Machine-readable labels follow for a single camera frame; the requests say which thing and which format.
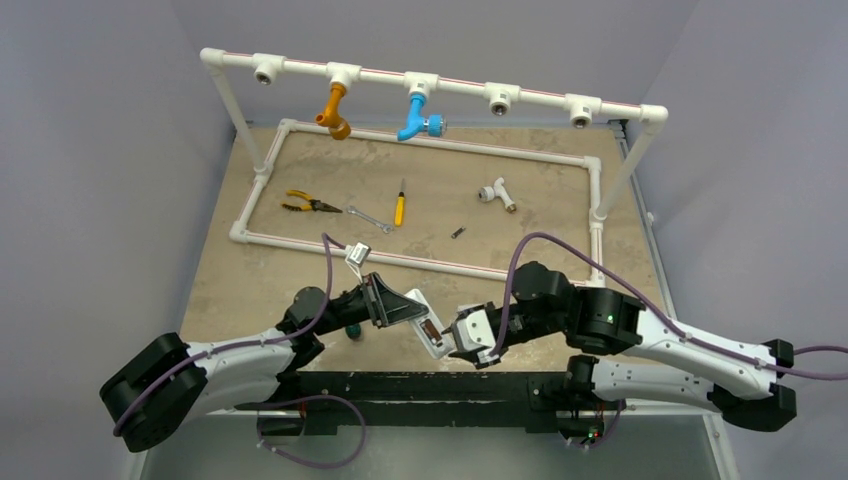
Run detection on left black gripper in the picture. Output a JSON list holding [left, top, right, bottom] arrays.
[[312, 272, 427, 337]]

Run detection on white AC remote control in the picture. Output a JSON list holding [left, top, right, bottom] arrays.
[[405, 289, 455, 360]]

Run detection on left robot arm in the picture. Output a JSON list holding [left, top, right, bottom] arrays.
[[99, 273, 442, 453]]

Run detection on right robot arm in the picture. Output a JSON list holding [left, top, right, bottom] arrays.
[[446, 262, 797, 432]]

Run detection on small silver wrench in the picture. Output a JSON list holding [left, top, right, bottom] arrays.
[[346, 205, 394, 234]]

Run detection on white plastic faucet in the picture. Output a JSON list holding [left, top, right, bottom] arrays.
[[477, 177, 517, 214]]

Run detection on blue plastic faucet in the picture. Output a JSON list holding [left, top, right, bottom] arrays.
[[396, 93, 447, 142]]

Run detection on orange plastic faucet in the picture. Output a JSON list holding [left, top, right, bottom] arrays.
[[315, 83, 351, 140]]

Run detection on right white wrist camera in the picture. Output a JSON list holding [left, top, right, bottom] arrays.
[[449, 323, 495, 354]]

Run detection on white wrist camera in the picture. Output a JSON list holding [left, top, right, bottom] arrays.
[[449, 323, 495, 354], [345, 242, 372, 268]]

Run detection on aluminium table frame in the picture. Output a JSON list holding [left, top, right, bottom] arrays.
[[122, 119, 740, 480]]

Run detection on green handled screwdriver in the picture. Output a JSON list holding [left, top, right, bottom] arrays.
[[345, 324, 363, 341]]

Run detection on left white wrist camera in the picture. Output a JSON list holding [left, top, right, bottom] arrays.
[[345, 242, 372, 268]]

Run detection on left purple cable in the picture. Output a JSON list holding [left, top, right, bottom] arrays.
[[112, 233, 367, 470]]

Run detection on purple cable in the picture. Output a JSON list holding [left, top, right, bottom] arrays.
[[112, 233, 367, 470], [490, 231, 848, 452]]

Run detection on yellow handled screwdriver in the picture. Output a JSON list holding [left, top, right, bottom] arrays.
[[394, 179, 406, 227]]

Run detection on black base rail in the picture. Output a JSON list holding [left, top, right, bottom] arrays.
[[240, 372, 619, 435]]

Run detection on yellow handled pliers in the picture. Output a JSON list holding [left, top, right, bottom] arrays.
[[281, 189, 342, 213]]

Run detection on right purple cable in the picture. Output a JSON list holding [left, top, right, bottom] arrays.
[[490, 231, 848, 452]]

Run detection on white PVC pipe frame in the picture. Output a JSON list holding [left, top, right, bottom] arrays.
[[199, 48, 669, 264]]

